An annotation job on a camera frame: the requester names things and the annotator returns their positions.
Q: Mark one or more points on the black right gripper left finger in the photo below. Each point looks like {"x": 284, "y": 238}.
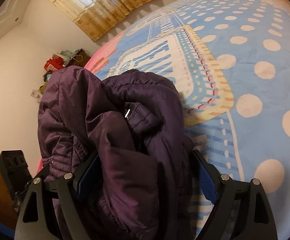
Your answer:
{"x": 54, "y": 209}

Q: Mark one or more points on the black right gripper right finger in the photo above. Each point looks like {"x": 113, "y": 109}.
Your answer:
{"x": 241, "y": 210}

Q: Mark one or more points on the dark purple quilted jacket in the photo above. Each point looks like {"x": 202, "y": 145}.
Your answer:
{"x": 134, "y": 122}

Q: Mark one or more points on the white greeting card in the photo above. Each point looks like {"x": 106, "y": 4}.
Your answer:
{"x": 36, "y": 95}

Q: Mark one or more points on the green cloth on desk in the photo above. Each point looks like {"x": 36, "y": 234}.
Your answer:
{"x": 46, "y": 79}

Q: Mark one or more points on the red gift box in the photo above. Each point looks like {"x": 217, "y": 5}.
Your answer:
{"x": 54, "y": 64}

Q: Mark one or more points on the brown wooden desk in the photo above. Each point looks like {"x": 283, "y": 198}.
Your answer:
{"x": 80, "y": 58}

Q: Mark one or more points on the pink and blue bed blanket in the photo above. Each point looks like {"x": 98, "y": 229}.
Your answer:
{"x": 229, "y": 60}

